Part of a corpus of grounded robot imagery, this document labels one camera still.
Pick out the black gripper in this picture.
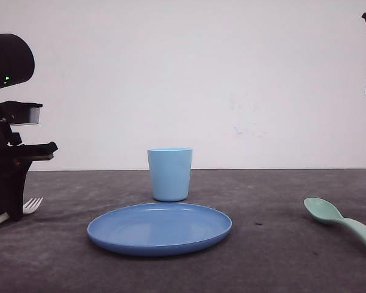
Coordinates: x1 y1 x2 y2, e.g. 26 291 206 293
0 121 58 221

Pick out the white plastic fork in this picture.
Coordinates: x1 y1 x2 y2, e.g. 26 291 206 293
0 198 43 224

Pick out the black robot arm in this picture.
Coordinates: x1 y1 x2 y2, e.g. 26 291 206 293
0 33 58 221

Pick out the blue plastic plate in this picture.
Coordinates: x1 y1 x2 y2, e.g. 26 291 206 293
87 203 232 257

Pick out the light blue plastic cup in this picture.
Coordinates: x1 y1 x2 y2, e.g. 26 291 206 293
147 148 193 202

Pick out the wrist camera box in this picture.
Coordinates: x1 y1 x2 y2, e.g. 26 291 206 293
0 101 43 125

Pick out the mint green plastic spoon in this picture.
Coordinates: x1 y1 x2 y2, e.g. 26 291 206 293
303 197 366 246

